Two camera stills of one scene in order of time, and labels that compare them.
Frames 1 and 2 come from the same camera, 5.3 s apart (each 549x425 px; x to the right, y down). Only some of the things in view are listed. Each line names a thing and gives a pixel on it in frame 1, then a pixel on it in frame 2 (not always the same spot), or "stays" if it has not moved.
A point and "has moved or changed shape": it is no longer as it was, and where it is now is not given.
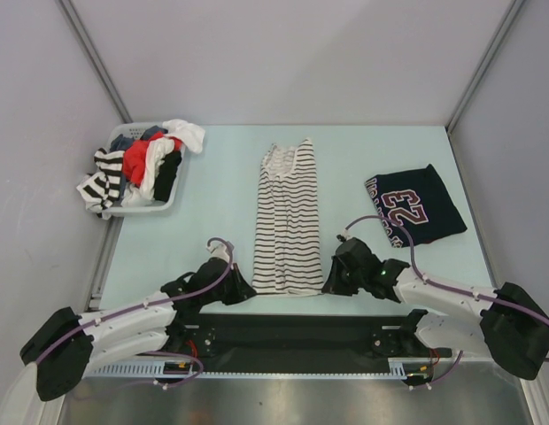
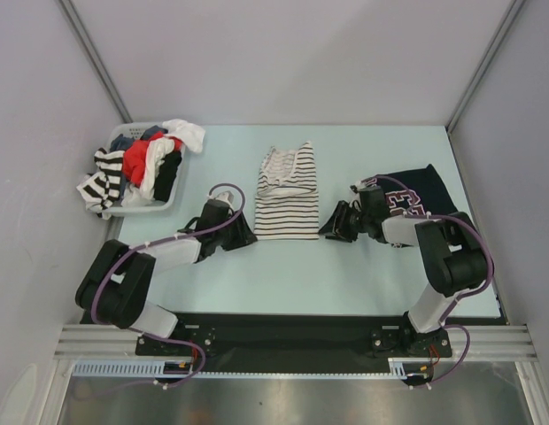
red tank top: x=135 y=157 stays
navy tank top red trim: x=421 y=202 stays
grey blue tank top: x=119 y=144 stays
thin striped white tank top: x=287 y=258 has moved or changed shape
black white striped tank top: x=101 y=189 stays
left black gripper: x=241 y=291 -> x=243 y=235
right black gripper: x=333 y=285 -> x=336 y=227
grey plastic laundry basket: x=135 y=129 stays
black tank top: x=166 y=176 stays
